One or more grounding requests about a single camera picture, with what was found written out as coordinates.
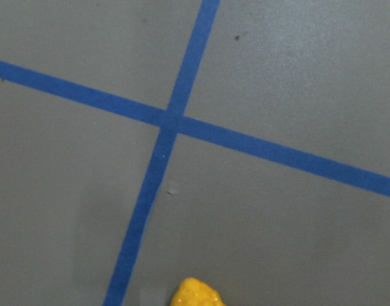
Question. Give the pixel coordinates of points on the yellow corn cob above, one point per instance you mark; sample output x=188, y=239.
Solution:
x=192, y=291

